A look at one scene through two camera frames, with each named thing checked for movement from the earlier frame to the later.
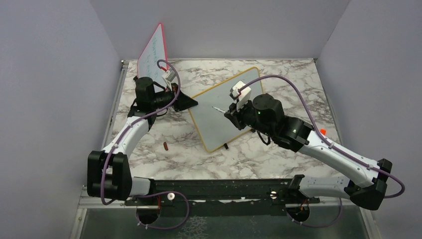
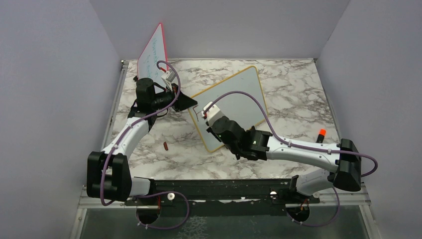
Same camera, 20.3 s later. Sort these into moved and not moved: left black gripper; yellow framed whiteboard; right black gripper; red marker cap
Moved: right black gripper
Not moved: red marker cap; yellow framed whiteboard; left black gripper
